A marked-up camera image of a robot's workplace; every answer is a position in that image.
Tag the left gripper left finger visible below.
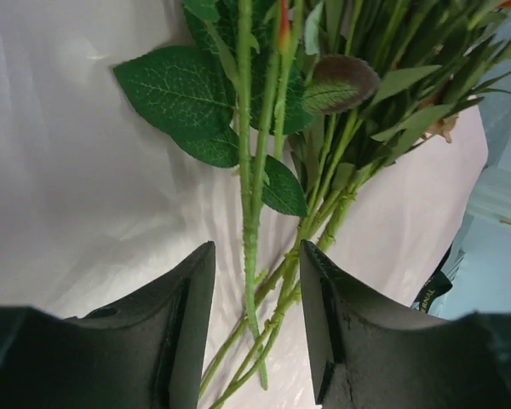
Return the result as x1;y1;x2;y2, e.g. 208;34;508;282
0;242;215;408

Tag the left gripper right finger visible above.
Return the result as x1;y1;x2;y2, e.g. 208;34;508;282
300;241;511;408

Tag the black ribbon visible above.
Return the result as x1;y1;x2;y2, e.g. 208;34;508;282
411;246;465;316

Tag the purple flower bouquet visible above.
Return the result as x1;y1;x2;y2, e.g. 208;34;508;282
0;0;491;409

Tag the pink rose stem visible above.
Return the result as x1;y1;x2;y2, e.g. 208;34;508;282
112;1;314;388

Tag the cream rosebud spray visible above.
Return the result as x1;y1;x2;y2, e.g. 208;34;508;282
208;0;461;409

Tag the orange dried flower spray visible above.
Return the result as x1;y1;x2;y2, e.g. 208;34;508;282
293;1;511;249

